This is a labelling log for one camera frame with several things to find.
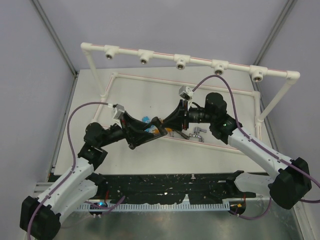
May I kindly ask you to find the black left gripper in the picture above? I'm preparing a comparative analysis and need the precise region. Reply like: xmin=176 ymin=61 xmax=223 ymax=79
xmin=98 ymin=111 xmax=154 ymax=148

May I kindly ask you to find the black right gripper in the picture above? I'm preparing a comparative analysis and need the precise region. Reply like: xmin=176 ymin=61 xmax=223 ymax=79
xmin=162 ymin=99 xmax=215 ymax=131

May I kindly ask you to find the dark long-spout faucet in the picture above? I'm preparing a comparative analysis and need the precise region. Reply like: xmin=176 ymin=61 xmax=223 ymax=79
xmin=144 ymin=116 xmax=166 ymax=137

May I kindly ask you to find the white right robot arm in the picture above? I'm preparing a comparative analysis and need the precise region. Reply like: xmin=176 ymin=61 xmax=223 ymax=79
xmin=162 ymin=92 xmax=312 ymax=210

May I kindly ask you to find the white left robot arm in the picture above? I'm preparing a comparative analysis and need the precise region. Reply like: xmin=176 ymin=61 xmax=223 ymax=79
xmin=19 ymin=113 xmax=168 ymax=240

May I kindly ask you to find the blue plastic faucet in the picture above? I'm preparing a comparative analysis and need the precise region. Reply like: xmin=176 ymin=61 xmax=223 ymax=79
xmin=141 ymin=116 xmax=156 ymax=133

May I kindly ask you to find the orange plastic faucet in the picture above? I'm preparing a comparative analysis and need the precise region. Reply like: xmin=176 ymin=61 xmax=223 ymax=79
xmin=151 ymin=128 xmax=172 ymax=135

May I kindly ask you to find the chrome metal faucet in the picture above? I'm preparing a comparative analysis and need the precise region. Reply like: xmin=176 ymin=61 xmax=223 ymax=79
xmin=189 ymin=126 xmax=207 ymax=143

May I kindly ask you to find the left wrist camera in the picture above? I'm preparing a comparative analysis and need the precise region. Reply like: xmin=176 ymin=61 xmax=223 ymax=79
xmin=112 ymin=104 xmax=125 ymax=125

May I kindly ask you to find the white PVC pipe frame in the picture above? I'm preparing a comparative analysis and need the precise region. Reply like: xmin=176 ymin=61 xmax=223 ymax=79
xmin=80 ymin=42 xmax=301 ymax=140

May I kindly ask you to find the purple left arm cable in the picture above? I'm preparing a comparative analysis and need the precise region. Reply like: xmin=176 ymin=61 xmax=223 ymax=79
xmin=27 ymin=101 xmax=113 ymax=238

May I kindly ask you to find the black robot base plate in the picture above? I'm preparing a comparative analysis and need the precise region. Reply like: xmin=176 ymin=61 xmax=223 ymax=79
xmin=89 ymin=171 xmax=256 ymax=205

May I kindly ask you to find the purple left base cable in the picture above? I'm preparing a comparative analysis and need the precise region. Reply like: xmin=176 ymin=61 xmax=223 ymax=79
xmin=97 ymin=195 xmax=126 ymax=216

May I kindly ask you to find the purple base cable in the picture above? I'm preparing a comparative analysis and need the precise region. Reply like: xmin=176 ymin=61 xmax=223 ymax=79
xmin=228 ymin=197 xmax=273 ymax=221
xmin=97 ymin=195 xmax=126 ymax=216

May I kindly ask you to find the white slotted cable duct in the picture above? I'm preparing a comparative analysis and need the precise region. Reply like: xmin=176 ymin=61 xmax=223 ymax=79
xmin=77 ymin=202 xmax=231 ymax=212

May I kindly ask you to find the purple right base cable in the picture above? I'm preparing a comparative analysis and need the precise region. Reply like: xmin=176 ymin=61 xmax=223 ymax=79
xmin=228 ymin=197 xmax=273 ymax=221

